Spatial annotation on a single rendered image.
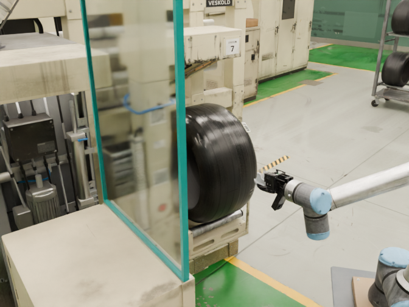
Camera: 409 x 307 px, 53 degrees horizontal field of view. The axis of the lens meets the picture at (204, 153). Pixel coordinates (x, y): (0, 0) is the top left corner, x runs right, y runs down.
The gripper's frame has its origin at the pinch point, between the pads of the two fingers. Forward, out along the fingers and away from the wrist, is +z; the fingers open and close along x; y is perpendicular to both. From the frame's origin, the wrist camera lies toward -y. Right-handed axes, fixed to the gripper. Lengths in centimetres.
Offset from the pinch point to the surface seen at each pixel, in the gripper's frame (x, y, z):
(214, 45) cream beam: -18, 56, 48
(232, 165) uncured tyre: 5.9, 6.8, 8.9
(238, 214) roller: -9.0, -28.1, 24.4
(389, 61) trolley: -508, -15, 241
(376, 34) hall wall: -1017, -9, 586
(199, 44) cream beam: -8, 57, 48
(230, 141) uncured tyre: 3.3, 16.4, 13.0
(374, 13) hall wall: -1013, 49, 596
